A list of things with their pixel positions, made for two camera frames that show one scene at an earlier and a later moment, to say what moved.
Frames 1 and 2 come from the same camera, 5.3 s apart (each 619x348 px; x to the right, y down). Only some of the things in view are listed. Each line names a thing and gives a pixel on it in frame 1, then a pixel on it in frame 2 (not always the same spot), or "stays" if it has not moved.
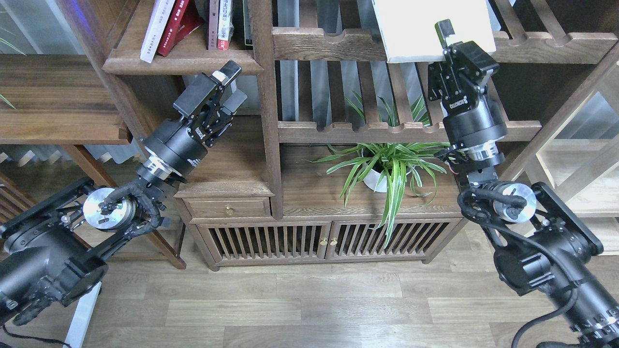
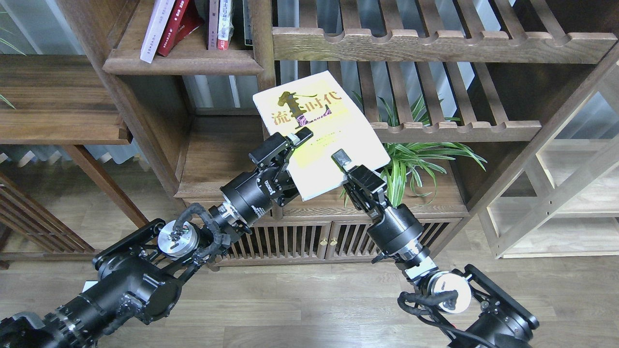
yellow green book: [409, 34] → [317, 103]
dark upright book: [247, 25] stays
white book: [154, 34] stays
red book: [184, 21] stays
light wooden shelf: [576, 156] stays
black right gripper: [472, 121] → [396, 227]
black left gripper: [176, 146] → [250, 195]
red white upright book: [226, 24] stays
